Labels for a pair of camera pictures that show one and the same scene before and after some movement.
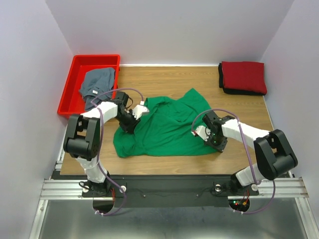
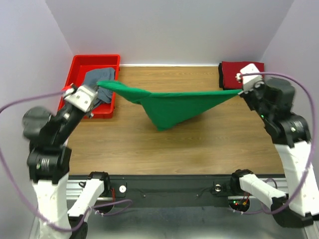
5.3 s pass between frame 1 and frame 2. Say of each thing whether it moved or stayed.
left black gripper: moved
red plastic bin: stayed
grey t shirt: stayed
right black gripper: moved
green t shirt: moved
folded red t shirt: stayed
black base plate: stayed
